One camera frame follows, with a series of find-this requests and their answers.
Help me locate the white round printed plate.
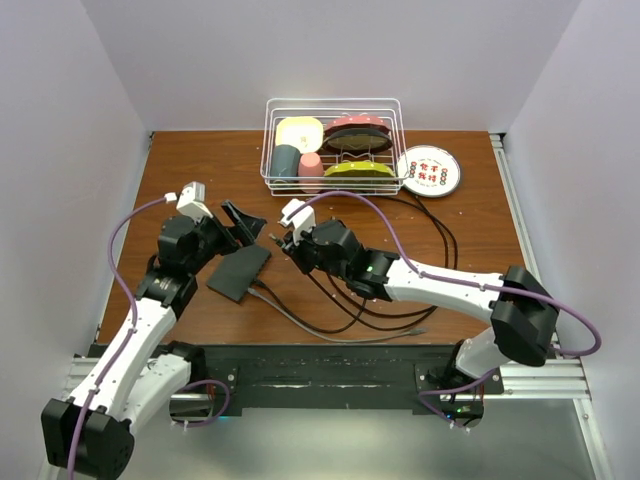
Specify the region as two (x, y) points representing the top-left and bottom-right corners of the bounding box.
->
(395, 145), (462, 198)

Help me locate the grey-blue mug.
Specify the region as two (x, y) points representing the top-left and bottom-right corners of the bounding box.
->
(269, 144), (302, 180)

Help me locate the red dotted plate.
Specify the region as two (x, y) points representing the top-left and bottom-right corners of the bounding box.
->
(324, 114), (391, 135)

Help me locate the black round ethernet cable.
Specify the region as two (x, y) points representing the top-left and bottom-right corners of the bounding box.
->
(254, 279), (371, 335)

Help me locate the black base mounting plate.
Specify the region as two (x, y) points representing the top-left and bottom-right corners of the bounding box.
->
(87, 342), (559, 419)

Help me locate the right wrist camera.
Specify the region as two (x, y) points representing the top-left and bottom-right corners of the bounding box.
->
(279, 198), (316, 245)

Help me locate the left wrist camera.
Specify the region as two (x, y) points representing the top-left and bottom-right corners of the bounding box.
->
(176, 182), (213, 223)

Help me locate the white wire dish rack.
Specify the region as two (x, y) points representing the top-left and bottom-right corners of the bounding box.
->
(260, 98), (408, 196)

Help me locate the grey ethernet cable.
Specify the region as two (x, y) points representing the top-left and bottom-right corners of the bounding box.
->
(247, 287), (429, 345)

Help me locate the black network switch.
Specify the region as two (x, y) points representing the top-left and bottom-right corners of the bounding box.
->
(206, 245), (272, 304)

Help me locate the pink cup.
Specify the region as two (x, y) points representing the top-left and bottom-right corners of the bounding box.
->
(298, 152), (324, 194)

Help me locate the cream square bowl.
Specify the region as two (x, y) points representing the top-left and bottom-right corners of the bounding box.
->
(274, 116), (324, 154)

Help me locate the yellow-green dotted plate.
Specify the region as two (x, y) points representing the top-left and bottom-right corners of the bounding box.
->
(324, 161), (394, 179)

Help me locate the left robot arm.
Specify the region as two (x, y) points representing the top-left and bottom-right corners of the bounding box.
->
(41, 201), (266, 479)

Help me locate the black cable teal band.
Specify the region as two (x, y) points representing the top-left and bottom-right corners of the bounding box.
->
(269, 194), (460, 331)

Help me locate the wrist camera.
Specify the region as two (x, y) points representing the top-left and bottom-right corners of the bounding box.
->
(176, 182), (213, 223)
(279, 198), (316, 245)

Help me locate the aluminium front rail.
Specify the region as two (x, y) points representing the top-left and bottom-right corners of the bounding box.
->
(63, 355), (591, 401)

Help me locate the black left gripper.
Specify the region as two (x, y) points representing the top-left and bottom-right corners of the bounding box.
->
(186, 200), (265, 274)

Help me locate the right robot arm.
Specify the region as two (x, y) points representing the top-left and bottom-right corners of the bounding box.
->
(280, 219), (558, 393)

